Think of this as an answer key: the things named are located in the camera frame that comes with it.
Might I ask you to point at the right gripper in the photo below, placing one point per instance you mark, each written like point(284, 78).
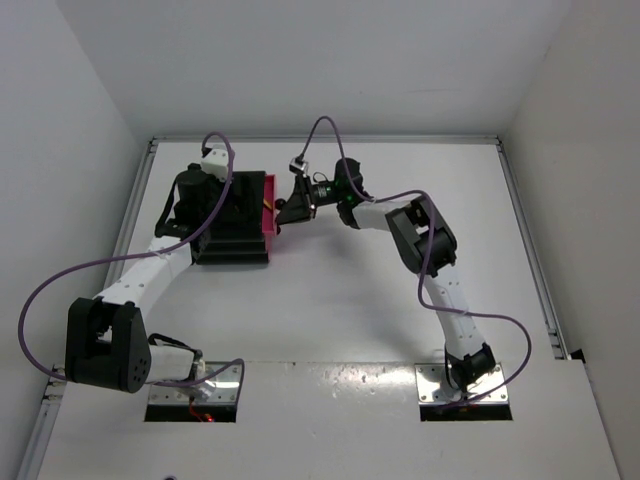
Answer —
point(301, 205)

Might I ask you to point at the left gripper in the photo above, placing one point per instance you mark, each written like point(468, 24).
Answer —
point(238, 205)

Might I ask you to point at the black drawer cabinet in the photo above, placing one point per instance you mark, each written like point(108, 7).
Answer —
point(226, 245)

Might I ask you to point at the pink top drawer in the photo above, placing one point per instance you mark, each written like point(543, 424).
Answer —
point(269, 212)

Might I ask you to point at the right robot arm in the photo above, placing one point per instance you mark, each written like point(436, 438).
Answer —
point(424, 241)

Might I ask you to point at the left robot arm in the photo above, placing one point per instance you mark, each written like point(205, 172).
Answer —
point(206, 220)

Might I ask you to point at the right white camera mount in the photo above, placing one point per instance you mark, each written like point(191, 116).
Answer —
point(299, 166)

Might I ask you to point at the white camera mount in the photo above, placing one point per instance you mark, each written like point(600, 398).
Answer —
point(299, 166)
point(217, 161)

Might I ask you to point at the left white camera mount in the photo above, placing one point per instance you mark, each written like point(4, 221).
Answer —
point(217, 161)

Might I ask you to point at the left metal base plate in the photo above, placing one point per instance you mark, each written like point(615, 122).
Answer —
point(221, 390)

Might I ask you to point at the metal base plate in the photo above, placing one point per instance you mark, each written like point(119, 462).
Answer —
point(221, 390)
point(433, 390)

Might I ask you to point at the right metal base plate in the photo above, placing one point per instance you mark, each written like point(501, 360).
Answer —
point(433, 390)

